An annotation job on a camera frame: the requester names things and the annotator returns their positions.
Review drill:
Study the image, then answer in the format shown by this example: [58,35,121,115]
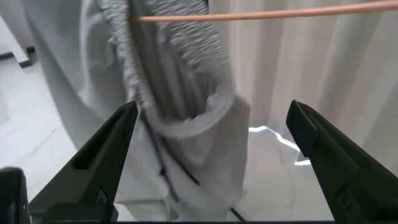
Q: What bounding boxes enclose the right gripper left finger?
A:
[27,100,139,223]

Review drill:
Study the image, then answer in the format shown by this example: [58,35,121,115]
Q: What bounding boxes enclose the pale grey shorts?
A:
[23,0,251,222]

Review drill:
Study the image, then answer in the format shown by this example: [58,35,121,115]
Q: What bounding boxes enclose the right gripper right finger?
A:
[285,99,398,223]

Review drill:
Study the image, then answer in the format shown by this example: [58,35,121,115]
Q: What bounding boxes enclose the pink clothes hanger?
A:
[129,0,398,23]

